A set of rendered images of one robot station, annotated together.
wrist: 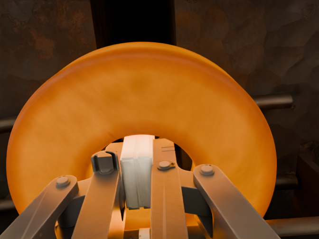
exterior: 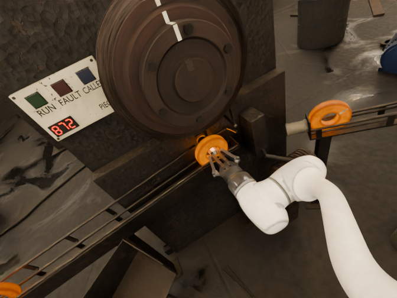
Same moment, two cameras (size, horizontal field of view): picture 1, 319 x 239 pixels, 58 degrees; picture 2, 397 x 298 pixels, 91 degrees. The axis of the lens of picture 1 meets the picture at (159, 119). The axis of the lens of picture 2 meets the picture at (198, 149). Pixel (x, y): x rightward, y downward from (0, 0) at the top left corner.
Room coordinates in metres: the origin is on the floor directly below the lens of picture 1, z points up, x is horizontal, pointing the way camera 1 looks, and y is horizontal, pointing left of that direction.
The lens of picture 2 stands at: (-0.46, 0.17, 1.33)
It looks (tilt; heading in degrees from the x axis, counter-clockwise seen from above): 41 degrees down; 350
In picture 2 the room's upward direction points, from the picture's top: 24 degrees counter-clockwise
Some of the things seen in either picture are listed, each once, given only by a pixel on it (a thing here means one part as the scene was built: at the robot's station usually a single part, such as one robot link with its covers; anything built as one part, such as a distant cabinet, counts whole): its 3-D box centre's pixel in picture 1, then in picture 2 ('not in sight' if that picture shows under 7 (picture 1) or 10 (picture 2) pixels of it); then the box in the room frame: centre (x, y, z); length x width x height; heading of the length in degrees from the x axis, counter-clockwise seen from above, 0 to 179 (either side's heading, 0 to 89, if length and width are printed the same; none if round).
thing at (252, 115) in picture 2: not in sight; (253, 133); (0.17, -0.22, 0.68); 0.11 x 0.08 x 0.24; 0
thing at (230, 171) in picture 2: not in sight; (230, 171); (0.00, 0.01, 0.75); 0.09 x 0.08 x 0.07; 0
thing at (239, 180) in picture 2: not in sight; (241, 184); (-0.08, 0.01, 0.74); 0.09 x 0.06 x 0.09; 90
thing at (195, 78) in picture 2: not in sight; (191, 78); (0.06, 0.01, 1.11); 0.28 x 0.06 x 0.28; 90
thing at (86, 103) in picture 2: not in sight; (74, 100); (0.27, 0.35, 1.15); 0.26 x 0.02 x 0.18; 90
